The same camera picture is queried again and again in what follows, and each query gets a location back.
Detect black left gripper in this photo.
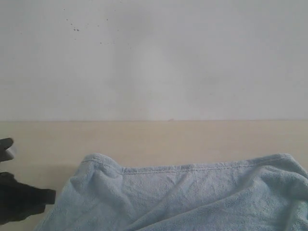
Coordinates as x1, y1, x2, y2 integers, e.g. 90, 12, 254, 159
0, 172, 56, 224

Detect light blue fleece towel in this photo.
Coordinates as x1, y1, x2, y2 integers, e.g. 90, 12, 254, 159
36, 154, 308, 231

